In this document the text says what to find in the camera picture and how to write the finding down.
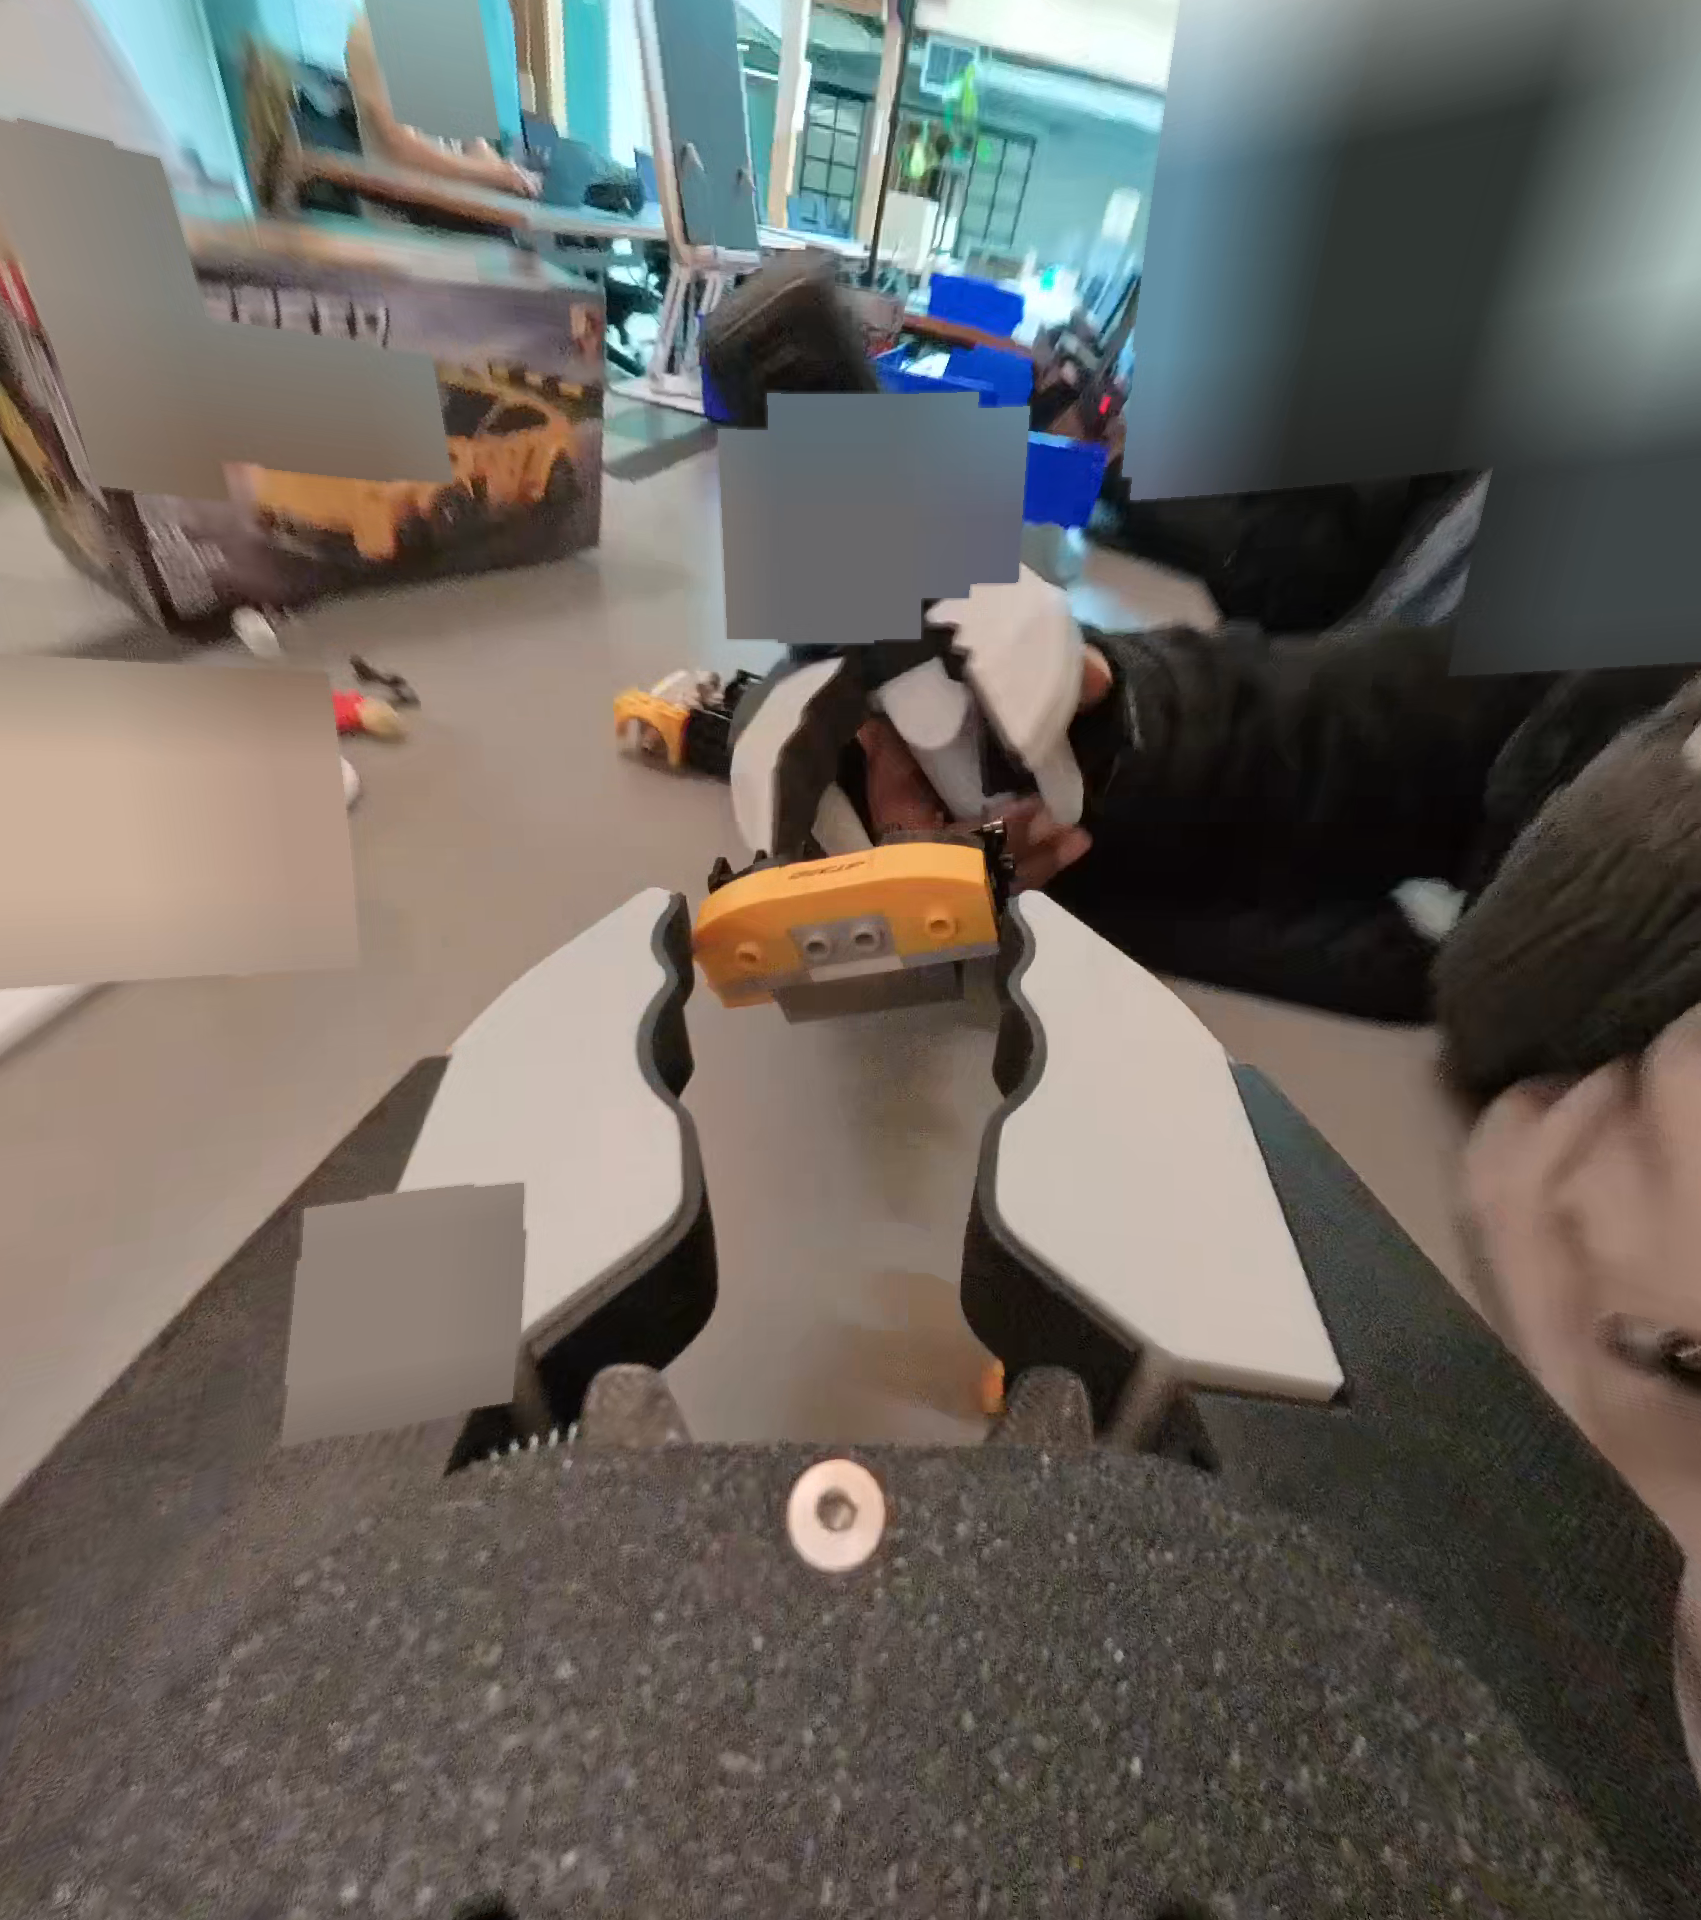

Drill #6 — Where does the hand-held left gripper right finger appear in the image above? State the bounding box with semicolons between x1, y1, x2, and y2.
958;890;1347;1421

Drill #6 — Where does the partly built lego car chassis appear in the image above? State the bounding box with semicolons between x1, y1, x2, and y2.
612;671;777;783

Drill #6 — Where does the grey whiteboard on stand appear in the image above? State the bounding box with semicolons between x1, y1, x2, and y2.
634;0;765;400

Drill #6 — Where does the black lego car box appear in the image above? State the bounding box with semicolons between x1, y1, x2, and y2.
0;225;609;645

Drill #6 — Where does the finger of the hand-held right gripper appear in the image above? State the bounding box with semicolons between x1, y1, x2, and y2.
726;656;879;890
925;574;1111;825

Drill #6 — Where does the person's right forearm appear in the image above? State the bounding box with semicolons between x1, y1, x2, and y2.
1082;622;1543;1031

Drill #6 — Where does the person's right hand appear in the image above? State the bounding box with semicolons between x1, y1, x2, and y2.
857;642;1147;899

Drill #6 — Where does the beige sweatshirt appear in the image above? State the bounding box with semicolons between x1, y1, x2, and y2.
1450;974;1701;1920

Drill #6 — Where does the orange lego car section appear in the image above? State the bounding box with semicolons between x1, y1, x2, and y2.
688;816;1017;1026

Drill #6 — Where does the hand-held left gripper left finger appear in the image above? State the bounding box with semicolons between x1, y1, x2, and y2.
407;889;721;1405

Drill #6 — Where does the dark fleece jacket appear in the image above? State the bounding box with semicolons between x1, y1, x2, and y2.
1433;661;1701;1116

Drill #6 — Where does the blue plastic bin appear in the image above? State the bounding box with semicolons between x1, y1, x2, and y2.
873;342;1111;530
925;271;1040;345

